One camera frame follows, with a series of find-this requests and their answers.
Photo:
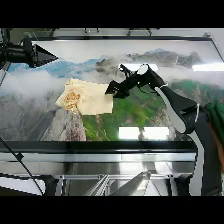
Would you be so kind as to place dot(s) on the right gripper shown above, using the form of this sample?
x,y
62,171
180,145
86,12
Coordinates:
x,y
123,87

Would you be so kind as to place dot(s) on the cream T-shirt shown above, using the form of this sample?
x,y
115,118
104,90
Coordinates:
x,y
91,100

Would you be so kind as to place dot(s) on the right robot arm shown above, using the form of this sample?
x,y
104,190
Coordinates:
x,y
181,108

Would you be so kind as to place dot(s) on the green garment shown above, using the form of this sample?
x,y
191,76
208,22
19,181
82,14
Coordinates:
x,y
216,115

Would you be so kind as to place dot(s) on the orange garment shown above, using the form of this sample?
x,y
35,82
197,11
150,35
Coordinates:
x,y
220,150

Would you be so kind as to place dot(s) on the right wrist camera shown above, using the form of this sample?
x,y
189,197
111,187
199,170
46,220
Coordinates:
x,y
125,70

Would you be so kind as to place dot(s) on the silver frame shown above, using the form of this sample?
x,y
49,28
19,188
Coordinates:
x,y
100,166

